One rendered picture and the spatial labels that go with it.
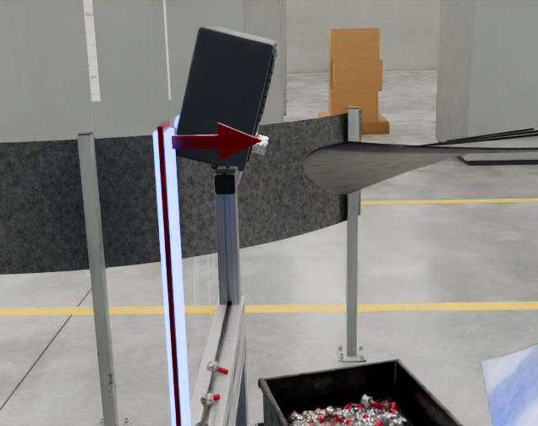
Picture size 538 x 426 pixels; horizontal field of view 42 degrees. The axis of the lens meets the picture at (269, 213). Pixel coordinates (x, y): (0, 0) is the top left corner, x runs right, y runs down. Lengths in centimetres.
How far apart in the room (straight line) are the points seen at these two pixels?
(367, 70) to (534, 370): 803
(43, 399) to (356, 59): 650
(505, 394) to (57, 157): 177
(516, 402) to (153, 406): 209
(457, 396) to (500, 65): 440
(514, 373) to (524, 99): 620
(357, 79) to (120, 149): 652
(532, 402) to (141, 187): 177
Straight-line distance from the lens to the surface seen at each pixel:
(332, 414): 80
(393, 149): 37
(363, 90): 852
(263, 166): 232
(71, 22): 666
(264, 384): 78
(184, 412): 51
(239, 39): 102
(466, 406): 256
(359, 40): 849
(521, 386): 54
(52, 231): 221
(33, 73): 679
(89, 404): 262
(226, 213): 101
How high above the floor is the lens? 125
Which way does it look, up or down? 15 degrees down
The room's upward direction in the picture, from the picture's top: 1 degrees counter-clockwise
